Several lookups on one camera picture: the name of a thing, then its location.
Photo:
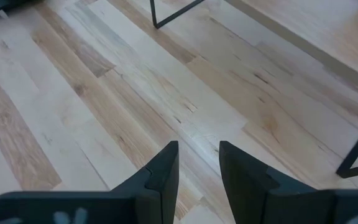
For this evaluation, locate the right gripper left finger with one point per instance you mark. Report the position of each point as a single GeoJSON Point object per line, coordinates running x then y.
{"type": "Point", "coordinates": [129, 205]}

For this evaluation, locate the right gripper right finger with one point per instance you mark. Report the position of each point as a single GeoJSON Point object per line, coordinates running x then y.
{"type": "Point", "coordinates": [275, 205]}

